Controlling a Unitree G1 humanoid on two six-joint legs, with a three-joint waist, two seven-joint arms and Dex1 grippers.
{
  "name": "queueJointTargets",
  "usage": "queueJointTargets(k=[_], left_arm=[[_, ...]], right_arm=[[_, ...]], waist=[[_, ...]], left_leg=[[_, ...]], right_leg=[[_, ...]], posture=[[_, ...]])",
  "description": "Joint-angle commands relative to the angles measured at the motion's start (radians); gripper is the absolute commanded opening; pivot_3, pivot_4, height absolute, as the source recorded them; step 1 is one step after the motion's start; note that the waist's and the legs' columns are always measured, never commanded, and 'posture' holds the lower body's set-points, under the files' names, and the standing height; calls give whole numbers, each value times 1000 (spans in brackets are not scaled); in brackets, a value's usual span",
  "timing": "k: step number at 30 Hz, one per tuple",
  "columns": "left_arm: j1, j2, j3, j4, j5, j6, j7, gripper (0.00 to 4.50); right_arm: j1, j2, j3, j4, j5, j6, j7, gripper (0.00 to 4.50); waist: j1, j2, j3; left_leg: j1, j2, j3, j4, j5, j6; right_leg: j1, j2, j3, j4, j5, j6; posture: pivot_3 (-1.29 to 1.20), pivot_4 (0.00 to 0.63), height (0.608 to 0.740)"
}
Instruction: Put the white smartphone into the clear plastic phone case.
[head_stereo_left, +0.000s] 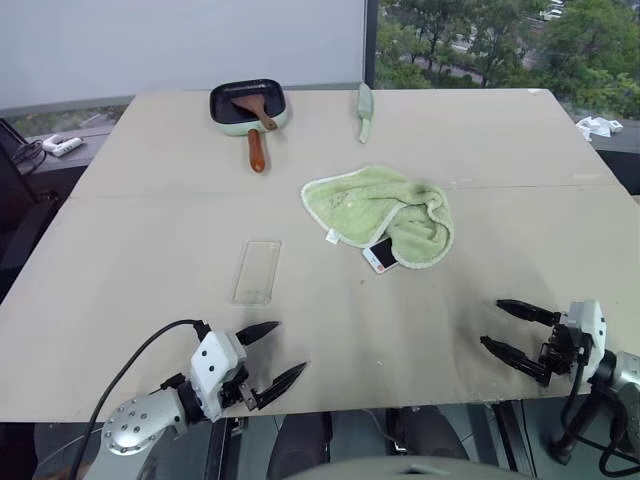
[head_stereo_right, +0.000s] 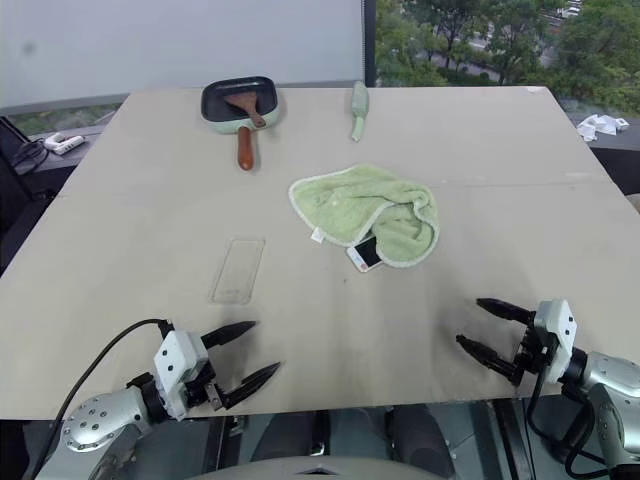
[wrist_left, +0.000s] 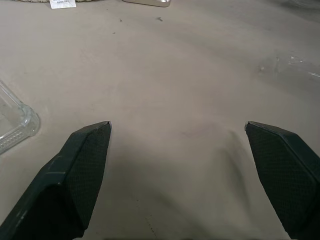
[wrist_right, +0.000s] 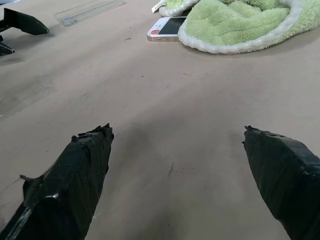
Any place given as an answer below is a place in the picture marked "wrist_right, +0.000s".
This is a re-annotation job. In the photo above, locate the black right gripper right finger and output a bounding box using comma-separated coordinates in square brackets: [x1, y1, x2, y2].
[241, 125, 320, 240]

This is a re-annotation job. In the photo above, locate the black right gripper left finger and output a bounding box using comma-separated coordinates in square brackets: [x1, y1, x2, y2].
[0, 123, 115, 240]

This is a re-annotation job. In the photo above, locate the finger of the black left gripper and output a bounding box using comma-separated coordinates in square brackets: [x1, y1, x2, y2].
[0, 41, 16, 57]
[0, 7, 50, 36]

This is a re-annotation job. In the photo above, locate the white smartphone with black screen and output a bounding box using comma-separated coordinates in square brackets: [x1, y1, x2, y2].
[146, 16, 188, 43]

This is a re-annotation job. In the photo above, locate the green fluffy towel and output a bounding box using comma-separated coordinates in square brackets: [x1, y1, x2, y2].
[158, 0, 320, 55]

